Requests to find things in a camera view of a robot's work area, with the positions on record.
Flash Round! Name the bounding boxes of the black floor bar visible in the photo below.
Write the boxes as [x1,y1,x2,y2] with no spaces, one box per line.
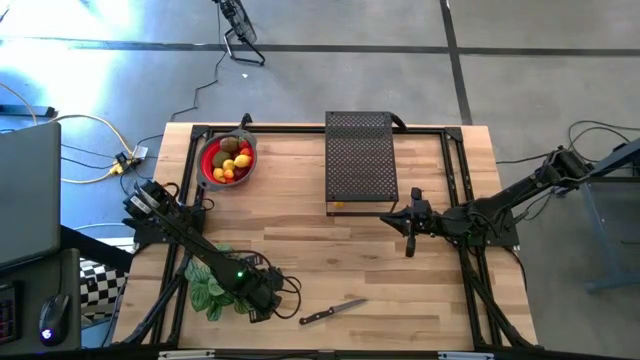
[0,104,57,119]

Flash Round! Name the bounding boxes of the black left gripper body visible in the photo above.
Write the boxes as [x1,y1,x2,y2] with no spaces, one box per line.
[247,279,285,324]

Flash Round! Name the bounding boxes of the black aluminium table frame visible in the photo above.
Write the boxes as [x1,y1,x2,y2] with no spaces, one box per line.
[112,122,539,351]

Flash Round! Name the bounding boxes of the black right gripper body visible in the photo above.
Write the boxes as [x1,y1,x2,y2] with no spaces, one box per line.
[404,187,436,259]

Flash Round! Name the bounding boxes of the black floor fan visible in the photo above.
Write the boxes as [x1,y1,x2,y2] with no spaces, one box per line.
[213,0,267,67]

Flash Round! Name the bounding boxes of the black perforated metal shelf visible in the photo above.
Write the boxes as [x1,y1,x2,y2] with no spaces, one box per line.
[324,110,400,217]

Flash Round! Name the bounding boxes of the grey power adapter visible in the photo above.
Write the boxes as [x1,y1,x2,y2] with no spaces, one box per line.
[113,144,150,176]

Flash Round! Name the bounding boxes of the white plastic strip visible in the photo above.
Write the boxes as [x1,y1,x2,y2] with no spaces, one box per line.
[438,351,494,360]
[158,349,216,360]

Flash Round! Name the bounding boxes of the grey metal desk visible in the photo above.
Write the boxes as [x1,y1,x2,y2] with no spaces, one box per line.
[553,137,640,295]

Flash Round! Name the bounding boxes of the black floor cables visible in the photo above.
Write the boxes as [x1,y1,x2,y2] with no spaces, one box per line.
[497,119,640,204]

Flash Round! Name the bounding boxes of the yellow cable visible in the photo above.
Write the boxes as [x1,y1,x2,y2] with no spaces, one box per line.
[0,82,136,185]

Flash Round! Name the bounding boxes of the black fan cable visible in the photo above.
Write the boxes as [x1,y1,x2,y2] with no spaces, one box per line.
[135,4,224,146]

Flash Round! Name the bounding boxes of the red collapsible bowl grey rim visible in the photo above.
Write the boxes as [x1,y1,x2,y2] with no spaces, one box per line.
[195,128,259,193]

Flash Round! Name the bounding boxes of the black computer mouse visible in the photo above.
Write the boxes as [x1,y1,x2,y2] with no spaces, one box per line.
[38,293,72,348]

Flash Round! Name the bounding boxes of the black white checkerboard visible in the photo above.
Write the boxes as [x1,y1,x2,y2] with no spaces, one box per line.
[78,257,130,321]

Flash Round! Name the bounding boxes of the black side desk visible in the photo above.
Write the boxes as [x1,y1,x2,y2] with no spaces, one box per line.
[0,248,82,357]

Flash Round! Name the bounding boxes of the artificial green striped plant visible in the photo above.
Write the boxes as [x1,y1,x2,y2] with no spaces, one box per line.
[183,242,253,322]

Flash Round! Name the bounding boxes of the black handled kitchen knife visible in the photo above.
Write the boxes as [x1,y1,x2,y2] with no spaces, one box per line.
[298,298,370,326]

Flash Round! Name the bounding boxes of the black keyboard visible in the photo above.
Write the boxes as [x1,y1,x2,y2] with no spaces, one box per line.
[0,281,22,346]

